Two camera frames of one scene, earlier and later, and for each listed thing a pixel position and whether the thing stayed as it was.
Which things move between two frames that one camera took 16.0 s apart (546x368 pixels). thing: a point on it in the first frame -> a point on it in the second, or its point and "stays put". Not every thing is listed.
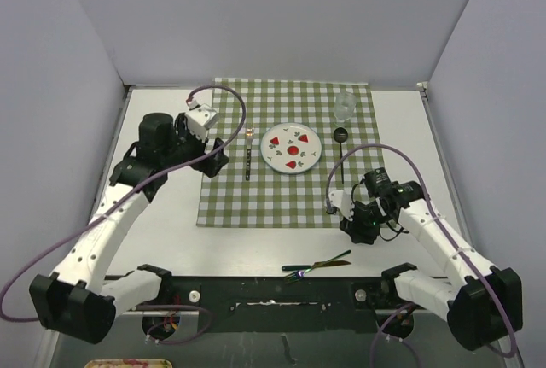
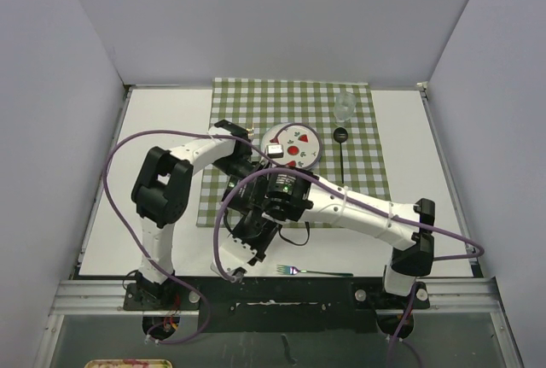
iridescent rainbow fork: x=299 y=274 -> x=290 y=270
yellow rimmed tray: x=129 y=363 stays put
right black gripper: x=357 y=230 -> x=260 y=247
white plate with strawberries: x=290 y=148 stays put
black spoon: x=340 y=135 stays put
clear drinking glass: x=344 y=108 stays put
